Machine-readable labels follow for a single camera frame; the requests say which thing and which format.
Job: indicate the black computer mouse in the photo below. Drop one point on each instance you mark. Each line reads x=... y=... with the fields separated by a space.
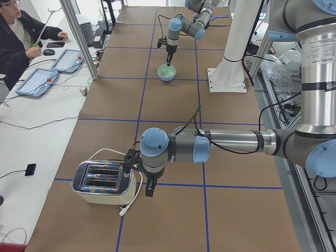
x=49 y=52

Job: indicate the small black puck device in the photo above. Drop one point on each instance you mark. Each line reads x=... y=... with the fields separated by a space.
x=30 y=170

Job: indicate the teach pendant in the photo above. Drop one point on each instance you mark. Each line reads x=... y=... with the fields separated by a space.
x=37 y=83
x=68 y=62

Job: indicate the upper teach pendant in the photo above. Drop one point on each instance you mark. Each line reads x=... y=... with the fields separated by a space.
x=68 y=62

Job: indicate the cream toaster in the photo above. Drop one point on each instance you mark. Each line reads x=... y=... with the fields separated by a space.
x=104 y=182

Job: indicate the black keyboard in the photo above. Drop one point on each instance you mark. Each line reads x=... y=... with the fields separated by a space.
x=86 y=30

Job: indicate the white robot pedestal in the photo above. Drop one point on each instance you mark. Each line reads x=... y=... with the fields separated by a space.
x=229 y=76

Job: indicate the seated person in black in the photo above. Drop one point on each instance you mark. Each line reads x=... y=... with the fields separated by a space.
x=19 y=31

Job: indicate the black smartphone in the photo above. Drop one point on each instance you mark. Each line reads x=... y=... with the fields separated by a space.
x=55 y=44

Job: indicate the aluminium camera post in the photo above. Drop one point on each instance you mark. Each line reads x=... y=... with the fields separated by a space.
x=76 y=31

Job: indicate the green bowl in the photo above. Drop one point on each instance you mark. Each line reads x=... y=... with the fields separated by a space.
x=166 y=73

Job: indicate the lower teach pendant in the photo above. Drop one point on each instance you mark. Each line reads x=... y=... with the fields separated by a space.
x=37 y=83

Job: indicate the clear plastic bag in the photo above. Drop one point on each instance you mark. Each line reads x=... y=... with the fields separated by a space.
x=282 y=68

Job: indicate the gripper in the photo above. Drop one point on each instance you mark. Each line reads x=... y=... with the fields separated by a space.
x=170 y=49
x=153 y=174

